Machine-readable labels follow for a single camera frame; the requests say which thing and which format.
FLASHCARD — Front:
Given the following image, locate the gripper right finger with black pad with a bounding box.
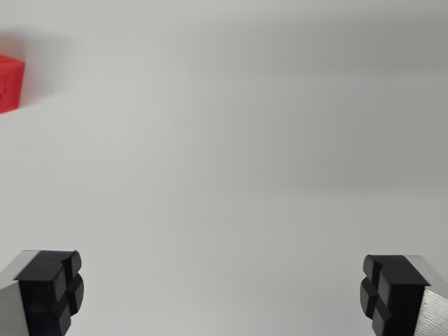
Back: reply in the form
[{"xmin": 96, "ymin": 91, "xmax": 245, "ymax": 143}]
[{"xmin": 359, "ymin": 254, "xmax": 448, "ymax": 336}]

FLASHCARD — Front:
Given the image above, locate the red embossed cube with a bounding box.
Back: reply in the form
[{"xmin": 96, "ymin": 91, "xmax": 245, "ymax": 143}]
[{"xmin": 0, "ymin": 55, "xmax": 25, "ymax": 115}]

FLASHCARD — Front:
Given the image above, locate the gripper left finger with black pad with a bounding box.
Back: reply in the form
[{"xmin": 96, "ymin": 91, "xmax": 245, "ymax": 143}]
[{"xmin": 0, "ymin": 249, "xmax": 85, "ymax": 336}]

